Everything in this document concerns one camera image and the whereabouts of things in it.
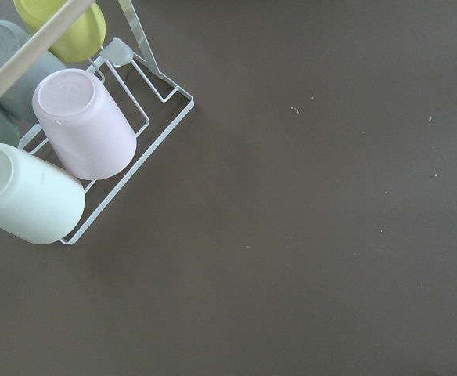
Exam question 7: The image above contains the white wire cup rack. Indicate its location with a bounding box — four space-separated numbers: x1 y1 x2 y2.
16 0 195 246

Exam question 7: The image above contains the grey cup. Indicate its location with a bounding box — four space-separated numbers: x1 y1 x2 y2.
0 19 63 125

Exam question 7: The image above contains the pink cup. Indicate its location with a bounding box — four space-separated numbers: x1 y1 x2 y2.
32 68 137 180

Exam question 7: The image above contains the white cup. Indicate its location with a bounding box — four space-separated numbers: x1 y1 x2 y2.
0 143 85 244

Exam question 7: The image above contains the wooden rack handle bar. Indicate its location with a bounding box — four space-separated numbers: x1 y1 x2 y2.
0 0 94 98

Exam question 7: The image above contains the yellow cup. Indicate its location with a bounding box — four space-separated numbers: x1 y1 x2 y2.
13 0 106 63

